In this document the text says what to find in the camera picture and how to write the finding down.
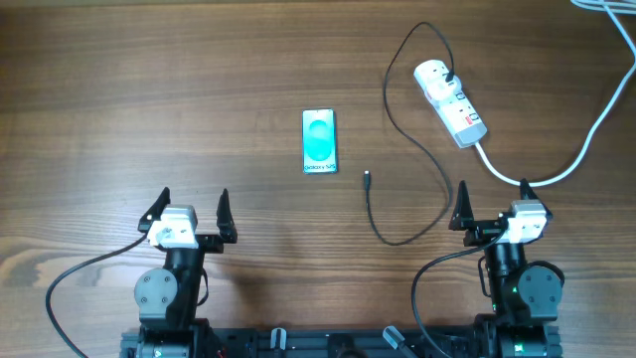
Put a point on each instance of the white USB charger plug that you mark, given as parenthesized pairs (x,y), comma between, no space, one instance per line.
(440,89)

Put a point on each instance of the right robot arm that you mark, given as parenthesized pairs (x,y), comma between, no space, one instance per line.
(525,295)

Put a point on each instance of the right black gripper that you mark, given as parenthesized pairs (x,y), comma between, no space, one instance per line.
(463,220)

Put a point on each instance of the white power strip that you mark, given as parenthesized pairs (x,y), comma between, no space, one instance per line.
(457,113)

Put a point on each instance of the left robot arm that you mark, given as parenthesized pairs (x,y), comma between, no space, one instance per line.
(168,297)

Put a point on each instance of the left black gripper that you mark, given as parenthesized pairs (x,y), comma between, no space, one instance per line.
(212,243)

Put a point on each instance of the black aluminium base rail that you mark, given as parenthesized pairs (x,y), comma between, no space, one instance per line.
(456,341)

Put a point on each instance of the blue screen Galaxy smartphone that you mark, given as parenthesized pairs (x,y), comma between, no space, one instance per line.
(319,141)

